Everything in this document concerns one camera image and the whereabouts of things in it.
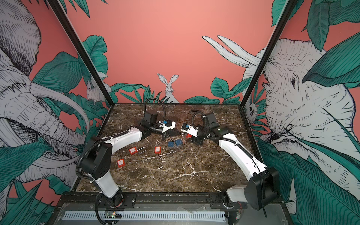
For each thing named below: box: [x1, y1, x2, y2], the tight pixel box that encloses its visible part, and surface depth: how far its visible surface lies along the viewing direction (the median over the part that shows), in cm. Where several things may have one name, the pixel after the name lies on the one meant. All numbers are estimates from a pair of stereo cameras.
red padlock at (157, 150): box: [154, 145, 162, 155], surface depth 94 cm
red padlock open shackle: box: [128, 146, 147, 156], surface depth 93 cm
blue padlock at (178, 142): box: [174, 139, 183, 146], surface depth 100 cm
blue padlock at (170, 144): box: [167, 141, 174, 148], surface depth 97 cm
